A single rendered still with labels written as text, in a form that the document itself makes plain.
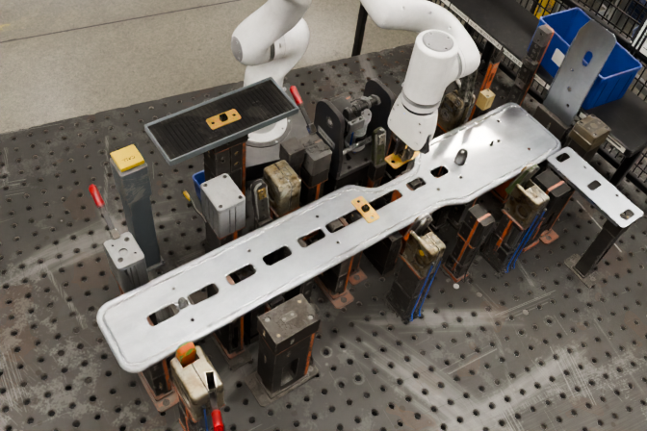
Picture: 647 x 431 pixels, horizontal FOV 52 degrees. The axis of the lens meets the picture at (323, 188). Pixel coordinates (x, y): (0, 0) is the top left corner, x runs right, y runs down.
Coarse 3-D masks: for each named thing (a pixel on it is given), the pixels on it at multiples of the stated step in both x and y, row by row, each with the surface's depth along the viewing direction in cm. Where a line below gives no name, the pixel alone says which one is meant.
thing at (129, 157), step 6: (132, 144) 161; (120, 150) 159; (126, 150) 159; (132, 150) 160; (114, 156) 158; (120, 156) 158; (126, 156) 158; (132, 156) 158; (138, 156) 159; (120, 162) 157; (126, 162) 157; (132, 162) 157; (138, 162) 158; (120, 168) 156; (126, 168) 157
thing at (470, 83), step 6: (480, 66) 185; (474, 72) 190; (462, 78) 191; (468, 78) 189; (474, 78) 191; (462, 84) 192; (468, 84) 191; (474, 84) 193; (462, 90) 193; (468, 90) 195; (462, 96) 194; (468, 96) 197; (468, 102) 198; (462, 108) 197
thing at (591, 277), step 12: (624, 216) 185; (612, 228) 187; (624, 228) 184; (600, 240) 193; (612, 240) 189; (588, 252) 199; (600, 252) 195; (564, 264) 208; (576, 264) 205; (588, 264) 201; (588, 276) 205; (600, 276) 206; (588, 288) 203
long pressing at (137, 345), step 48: (432, 144) 193; (480, 144) 195; (528, 144) 197; (336, 192) 178; (384, 192) 180; (432, 192) 182; (480, 192) 184; (240, 240) 165; (288, 240) 167; (336, 240) 169; (144, 288) 155; (192, 288) 156; (240, 288) 157; (288, 288) 159; (144, 336) 148; (192, 336) 149
